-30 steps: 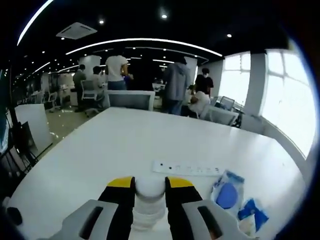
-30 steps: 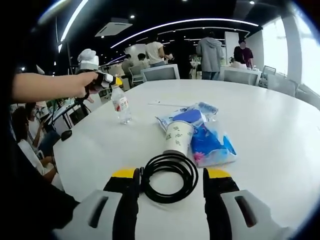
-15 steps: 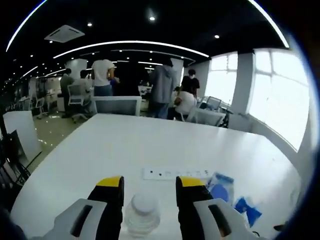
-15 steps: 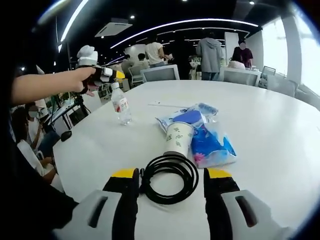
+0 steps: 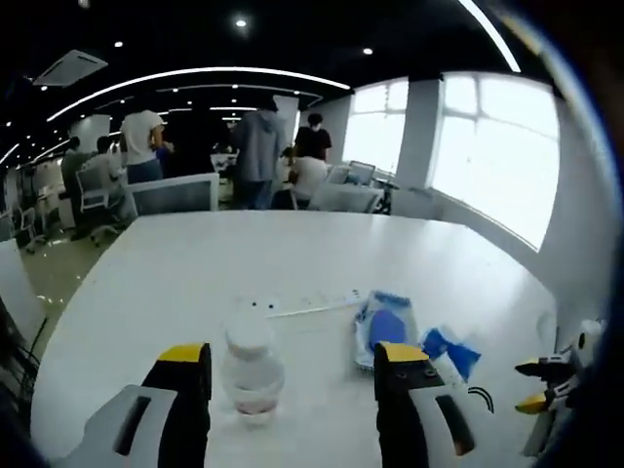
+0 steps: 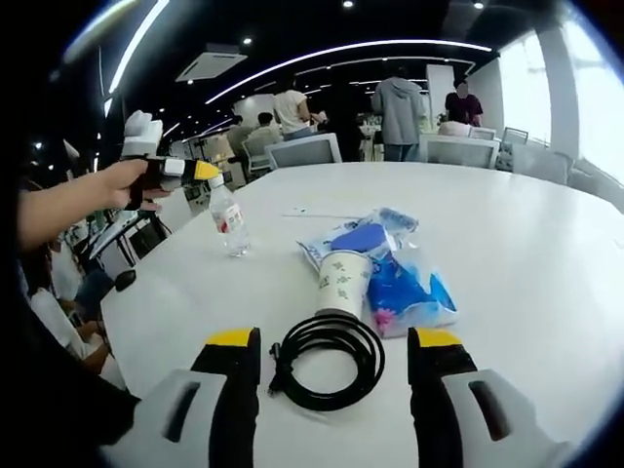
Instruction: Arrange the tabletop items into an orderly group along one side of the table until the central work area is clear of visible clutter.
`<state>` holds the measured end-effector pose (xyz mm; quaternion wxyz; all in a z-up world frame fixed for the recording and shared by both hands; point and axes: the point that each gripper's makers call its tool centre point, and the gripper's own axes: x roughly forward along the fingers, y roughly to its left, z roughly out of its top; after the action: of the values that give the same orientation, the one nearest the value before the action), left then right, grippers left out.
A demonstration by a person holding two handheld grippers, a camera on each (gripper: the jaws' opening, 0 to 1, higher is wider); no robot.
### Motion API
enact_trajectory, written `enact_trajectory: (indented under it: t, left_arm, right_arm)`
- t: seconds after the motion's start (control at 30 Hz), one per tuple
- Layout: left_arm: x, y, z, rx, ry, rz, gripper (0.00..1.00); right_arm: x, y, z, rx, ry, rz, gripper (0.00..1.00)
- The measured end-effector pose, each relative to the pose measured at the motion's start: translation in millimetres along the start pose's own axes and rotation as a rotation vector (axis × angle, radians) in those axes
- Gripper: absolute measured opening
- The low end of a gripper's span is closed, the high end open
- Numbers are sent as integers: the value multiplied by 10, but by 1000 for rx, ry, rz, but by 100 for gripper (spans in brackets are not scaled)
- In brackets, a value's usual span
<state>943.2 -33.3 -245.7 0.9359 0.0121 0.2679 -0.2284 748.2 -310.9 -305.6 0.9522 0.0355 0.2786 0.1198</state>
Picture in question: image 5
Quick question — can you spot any white office chair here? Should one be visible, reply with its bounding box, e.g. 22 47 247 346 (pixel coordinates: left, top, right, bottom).
75 165 123 238

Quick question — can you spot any white table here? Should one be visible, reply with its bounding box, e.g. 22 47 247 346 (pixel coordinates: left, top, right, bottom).
31 209 562 468

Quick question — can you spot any blue tissue pack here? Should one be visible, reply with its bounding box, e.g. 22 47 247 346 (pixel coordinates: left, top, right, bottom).
421 325 483 386

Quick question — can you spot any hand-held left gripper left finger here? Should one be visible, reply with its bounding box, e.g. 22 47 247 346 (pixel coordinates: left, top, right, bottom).
62 342 214 468

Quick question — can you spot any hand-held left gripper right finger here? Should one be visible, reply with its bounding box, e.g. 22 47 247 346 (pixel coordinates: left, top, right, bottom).
373 340 482 468

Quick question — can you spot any white wet wipes pack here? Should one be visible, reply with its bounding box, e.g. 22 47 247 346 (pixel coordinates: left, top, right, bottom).
353 290 423 376

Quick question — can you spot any curved ceiling light strip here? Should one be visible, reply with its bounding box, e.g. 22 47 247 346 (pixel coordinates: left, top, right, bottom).
46 66 352 123

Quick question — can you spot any large window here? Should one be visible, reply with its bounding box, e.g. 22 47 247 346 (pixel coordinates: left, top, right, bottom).
431 72 560 253

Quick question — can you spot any white framed mesh chair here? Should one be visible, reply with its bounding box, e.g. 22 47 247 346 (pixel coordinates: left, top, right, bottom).
309 187 386 215
127 173 220 218

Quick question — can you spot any ceiling air conditioner vent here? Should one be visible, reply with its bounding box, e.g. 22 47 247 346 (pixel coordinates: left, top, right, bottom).
32 48 109 88

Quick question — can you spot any clear plastic bottle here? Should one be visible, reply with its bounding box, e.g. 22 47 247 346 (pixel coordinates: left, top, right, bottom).
218 295 288 431

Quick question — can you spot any grey mesh chair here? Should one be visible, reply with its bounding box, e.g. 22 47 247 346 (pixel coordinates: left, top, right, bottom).
348 160 376 186

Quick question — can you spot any black cable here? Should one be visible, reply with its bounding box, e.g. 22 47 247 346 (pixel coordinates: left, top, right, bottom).
467 387 494 414

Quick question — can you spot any small window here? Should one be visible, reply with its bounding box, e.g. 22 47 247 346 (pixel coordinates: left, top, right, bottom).
343 80 409 175

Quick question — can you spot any white power strip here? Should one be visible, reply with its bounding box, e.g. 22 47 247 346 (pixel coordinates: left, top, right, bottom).
248 287 365 321

